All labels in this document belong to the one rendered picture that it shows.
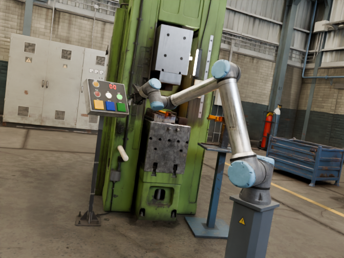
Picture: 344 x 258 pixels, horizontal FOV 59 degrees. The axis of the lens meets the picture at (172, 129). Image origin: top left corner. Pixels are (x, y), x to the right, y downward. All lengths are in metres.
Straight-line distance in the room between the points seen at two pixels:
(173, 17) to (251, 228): 1.96
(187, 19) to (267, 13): 8.47
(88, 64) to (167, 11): 5.11
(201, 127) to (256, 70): 7.85
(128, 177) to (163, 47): 1.24
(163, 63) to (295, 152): 3.97
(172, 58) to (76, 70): 5.28
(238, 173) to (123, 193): 1.54
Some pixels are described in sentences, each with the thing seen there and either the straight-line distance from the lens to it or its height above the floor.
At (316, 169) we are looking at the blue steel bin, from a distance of 5.89.
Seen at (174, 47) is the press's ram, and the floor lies 1.59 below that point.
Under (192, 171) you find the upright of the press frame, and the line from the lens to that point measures 3.07.
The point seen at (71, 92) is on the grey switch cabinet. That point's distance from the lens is 7.84.
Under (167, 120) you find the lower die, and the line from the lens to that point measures 2.76.
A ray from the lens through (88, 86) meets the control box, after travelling 2.46.
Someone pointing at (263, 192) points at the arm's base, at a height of 0.67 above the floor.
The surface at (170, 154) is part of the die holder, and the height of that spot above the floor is 0.64.
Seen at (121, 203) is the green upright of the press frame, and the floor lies 0.09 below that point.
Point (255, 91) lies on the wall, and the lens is 10.76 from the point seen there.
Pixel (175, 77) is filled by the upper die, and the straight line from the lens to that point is 2.77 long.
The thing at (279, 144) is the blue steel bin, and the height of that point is 0.57.
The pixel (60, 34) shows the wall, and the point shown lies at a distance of 8.54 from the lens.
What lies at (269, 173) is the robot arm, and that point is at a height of 0.79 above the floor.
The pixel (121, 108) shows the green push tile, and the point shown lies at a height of 1.00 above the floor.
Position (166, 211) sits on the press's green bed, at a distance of 2.91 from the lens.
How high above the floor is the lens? 1.12
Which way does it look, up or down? 5 degrees down
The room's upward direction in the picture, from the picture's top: 8 degrees clockwise
